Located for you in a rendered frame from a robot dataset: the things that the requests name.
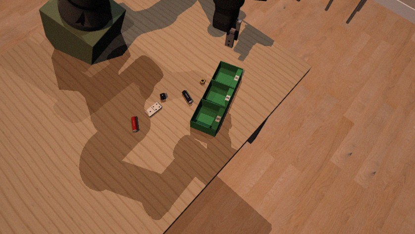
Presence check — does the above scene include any tan domino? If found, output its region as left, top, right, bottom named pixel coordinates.
left=145, top=102, right=162, bottom=117

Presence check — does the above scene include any red battery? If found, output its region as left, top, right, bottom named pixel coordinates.
left=131, top=117, right=138, bottom=132

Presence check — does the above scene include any green rack of bins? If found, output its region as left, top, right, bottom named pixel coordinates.
left=190, top=61, right=243, bottom=137

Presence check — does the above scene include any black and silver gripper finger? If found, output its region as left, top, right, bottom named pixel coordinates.
left=232, top=18, right=242, bottom=41
left=225, top=28, right=236, bottom=48

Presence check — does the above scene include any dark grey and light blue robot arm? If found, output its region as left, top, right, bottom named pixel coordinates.
left=57, top=0, right=111, bottom=32

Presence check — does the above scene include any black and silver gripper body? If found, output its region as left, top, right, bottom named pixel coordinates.
left=212, top=0, right=245, bottom=32

